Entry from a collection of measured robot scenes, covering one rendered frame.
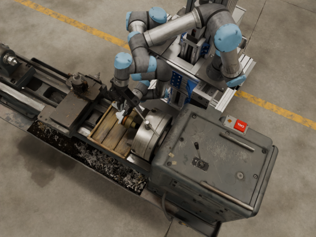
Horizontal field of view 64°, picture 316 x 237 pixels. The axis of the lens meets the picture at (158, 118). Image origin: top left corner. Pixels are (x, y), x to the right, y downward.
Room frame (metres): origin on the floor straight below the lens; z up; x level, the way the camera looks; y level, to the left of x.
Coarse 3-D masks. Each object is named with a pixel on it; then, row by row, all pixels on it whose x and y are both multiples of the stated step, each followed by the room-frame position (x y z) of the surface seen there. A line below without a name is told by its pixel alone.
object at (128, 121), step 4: (124, 116) 0.67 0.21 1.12; (128, 116) 0.68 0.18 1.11; (132, 116) 0.69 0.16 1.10; (124, 120) 0.64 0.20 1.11; (128, 120) 0.64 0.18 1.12; (132, 120) 0.64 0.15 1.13; (124, 124) 0.63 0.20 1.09; (128, 124) 0.62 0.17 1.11; (132, 124) 0.63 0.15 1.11; (136, 124) 0.65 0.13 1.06
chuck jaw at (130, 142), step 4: (128, 128) 0.60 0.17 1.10; (132, 128) 0.60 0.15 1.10; (128, 132) 0.58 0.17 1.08; (132, 132) 0.58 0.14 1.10; (136, 132) 0.58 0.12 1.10; (128, 136) 0.55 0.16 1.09; (132, 136) 0.55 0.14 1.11; (128, 140) 0.52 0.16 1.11; (132, 140) 0.52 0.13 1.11; (128, 144) 0.50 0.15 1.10
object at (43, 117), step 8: (104, 88) 0.97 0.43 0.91; (40, 112) 0.71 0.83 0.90; (48, 112) 0.72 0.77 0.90; (88, 112) 0.77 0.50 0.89; (40, 120) 0.65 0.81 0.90; (48, 120) 0.65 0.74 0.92; (80, 120) 0.69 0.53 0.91; (56, 128) 0.60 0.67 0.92; (64, 128) 0.61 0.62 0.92; (72, 128) 0.61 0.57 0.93
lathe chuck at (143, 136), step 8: (152, 112) 0.67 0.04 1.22; (160, 112) 0.69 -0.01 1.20; (152, 120) 0.61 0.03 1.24; (160, 120) 0.62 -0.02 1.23; (144, 128) 0.56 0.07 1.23; (136, 136) 0.52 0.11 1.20; (144, 136) 0.52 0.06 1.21; (136, 144) 0.48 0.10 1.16; (144, 144) 0.48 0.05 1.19; (136, 152) 0.45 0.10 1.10; (144, 152) 0.45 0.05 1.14
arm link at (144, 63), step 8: (136, 48) 0.79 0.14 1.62; (144, 48) 0.80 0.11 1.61; (136, 56) 0.75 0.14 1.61; (144, 56) 0.75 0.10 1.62; (152, 56) 0.76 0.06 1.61; (136, 64) 0.69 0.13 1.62; (144, 64) 0.71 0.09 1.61; (152, 64) 0.72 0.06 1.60; (136, 72) 0.68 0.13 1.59; (144, 72) 0.69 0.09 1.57
